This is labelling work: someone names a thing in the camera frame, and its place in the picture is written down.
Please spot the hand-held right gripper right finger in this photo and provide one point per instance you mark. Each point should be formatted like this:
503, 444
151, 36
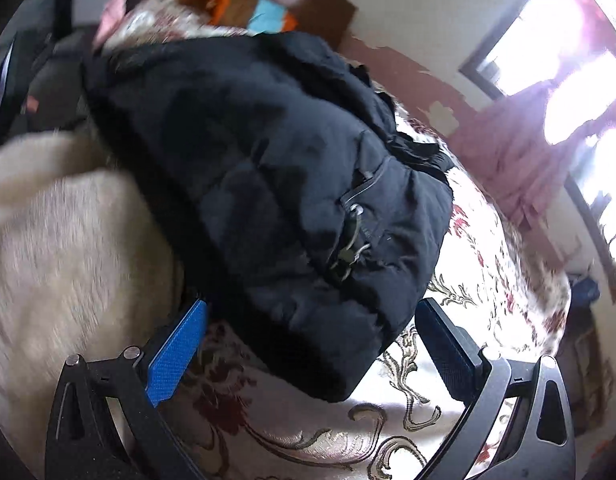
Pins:
447, 350

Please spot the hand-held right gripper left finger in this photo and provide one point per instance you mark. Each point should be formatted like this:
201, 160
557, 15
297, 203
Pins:
178, 350

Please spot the black padded jacket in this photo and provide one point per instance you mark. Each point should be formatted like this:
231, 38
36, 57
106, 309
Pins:
263, 185

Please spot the floral bedspread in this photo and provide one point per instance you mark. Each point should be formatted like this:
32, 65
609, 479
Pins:
338, 440

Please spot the cream fleece blanket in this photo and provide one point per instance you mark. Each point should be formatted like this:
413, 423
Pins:
63, 260

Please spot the blue backpack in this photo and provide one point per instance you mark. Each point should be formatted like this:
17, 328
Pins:
585, 290

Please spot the pink fluffy cloth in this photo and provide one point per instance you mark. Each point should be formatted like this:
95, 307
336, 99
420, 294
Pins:
110, 15

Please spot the orange brown blue striped pillow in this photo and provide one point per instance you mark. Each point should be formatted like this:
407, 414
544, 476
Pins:
268, 12

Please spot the grey hard case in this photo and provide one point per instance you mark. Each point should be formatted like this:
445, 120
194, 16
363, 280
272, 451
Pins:
90, 2

